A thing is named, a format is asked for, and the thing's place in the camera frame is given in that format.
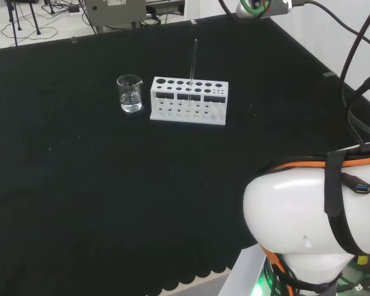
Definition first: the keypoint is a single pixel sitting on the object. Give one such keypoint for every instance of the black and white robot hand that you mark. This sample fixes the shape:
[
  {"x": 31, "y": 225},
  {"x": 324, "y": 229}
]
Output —
[{"x": 243, "y": 10}]

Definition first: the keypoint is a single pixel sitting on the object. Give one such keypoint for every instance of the clear glass rod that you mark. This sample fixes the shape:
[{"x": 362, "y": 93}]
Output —
[{"x": 193, "y": 61}]

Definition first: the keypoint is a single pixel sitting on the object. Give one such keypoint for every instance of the white test tube rack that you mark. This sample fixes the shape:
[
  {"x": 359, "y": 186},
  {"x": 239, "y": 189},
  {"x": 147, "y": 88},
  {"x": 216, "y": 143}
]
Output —
[{"x": 153, "y": 92}]

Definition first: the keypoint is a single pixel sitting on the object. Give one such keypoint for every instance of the grey metal box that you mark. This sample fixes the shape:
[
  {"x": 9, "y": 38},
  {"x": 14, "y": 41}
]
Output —
[{"x": 117, "y": 12}]

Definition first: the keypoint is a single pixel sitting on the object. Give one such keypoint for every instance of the clear glass beaker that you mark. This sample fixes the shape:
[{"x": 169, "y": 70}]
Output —
[{"x": 131, "y": 106}]

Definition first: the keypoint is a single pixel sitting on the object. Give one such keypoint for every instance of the black tripod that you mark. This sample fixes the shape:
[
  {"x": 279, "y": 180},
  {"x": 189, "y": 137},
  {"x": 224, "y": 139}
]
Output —
[{"x": 34, "y": 17}]

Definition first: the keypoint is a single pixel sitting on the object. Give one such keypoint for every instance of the black table cloth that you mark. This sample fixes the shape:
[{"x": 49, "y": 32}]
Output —
[{"x": 80, "y": 185}]

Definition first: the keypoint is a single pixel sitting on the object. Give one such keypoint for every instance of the yellow stop button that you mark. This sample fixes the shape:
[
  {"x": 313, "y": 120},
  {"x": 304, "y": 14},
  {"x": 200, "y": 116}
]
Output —
[{"x": 362, "y": 260}]

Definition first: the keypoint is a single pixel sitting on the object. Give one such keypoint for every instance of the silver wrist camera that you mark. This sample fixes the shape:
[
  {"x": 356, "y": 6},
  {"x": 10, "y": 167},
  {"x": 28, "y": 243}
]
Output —
[{"x": 279, "y": 6}]

